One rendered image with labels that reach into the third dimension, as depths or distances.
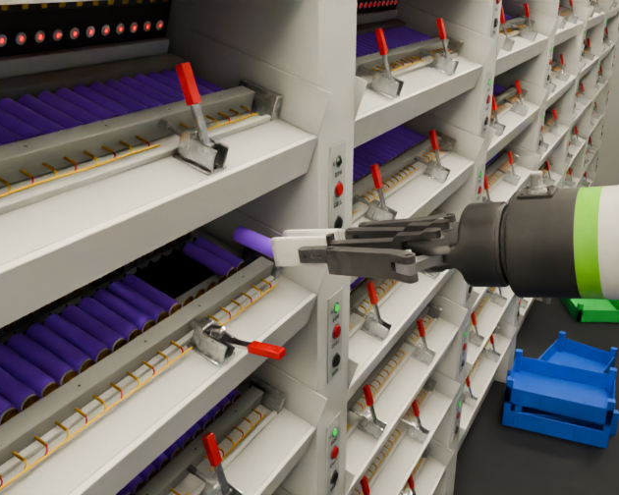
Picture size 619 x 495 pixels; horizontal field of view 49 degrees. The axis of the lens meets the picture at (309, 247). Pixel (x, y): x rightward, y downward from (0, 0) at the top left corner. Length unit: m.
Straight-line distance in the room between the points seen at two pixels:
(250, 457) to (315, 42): 0.48
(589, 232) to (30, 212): 0.41
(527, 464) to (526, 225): 1.59
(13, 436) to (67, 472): 0.05
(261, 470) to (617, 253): 0.48
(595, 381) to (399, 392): 1.13
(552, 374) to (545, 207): 1.80
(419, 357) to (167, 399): 0.86
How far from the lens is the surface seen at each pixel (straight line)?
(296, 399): 0.91
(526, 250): 0.57
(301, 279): 0.82
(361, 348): 1.07
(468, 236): 0.59
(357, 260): 0.62
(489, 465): 2.09
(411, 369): 1.39
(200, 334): 0.68
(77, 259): 0.49
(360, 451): 1.18
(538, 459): 2.15
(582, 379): 2.36
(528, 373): 2.36
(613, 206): 0.57
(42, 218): 0.50
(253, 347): 0.65
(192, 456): 0.81
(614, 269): 0.57
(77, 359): 0.63
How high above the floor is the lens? 1.29
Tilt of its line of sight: 22 degrees down
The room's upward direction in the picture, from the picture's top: straight up
